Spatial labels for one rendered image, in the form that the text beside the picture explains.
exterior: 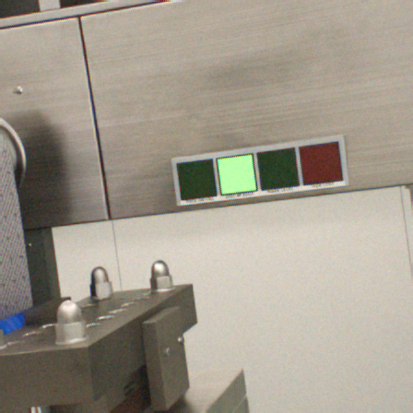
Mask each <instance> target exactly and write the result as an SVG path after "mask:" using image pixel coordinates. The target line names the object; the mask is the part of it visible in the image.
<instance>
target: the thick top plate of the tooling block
mask: <svg viewBox="0 0 413 413"><path fill-rule="evenodd" d="M173 287H175V289H174V290H171V291H166V292H160V293H151V292H150V291H151V288H150V289H131V290H121V291H113V292H114V295H113V296H111V297H106V298H100V299H90V298H89V296H90V295H89V296H87V297H86V298H84V299H81V300H79V301H76V304H77V305H78V306H79V308H80V311H81V314H82V319H85V320H86V326H87V332H88V333H87V335H89V339H87V340H84V341H80V342H76V343H71V344H63V345H56V344H55V341H57V335H56V329H55V326H56V325H58V320H57V317H55V318H53V319H52V320H50V321H47V322H45V323H43V324H28V325H24V326H22V327H20V328H19V329H16V330H14V331H13V332H12V333H10V334H8V335H5V336H4V339H5V344H6V349H3V350H0V410H3V409H14V408H29V407H45V406H60V405H72V404H75V403H89V402H95V401H97V400H98V399H99V398H101V397H102V396H104V395H105V393H107V392H108V391H109V390H111V389H112V388H113V387H114V386H115V385H117V384H118V383H119V382H121V381H122V380H123V379H125V378H126V377H127V376H129V375H130V374H132V373H133V372H135V371H136V369H137V368H139V367H140V366H141V365H143V364H144V363H145V362H147V361H146V354H145V348H144V341H143V334H142V327H141V323H142V322H143V321H145V320H147V319H148V318H149V317H151V316H152V315H154V314H155V313H158V312H159V311H161V310H163V309H164V308H166V307H173V306H180V310H181V317H182V323H183V332H184V333H185V332H186V331H187V330H189V329H190V328H192V327H193V326H194V325H196V324H197V316H196V309H195V296H194V291H193V284H188V285H178V286H173Z"/></svg>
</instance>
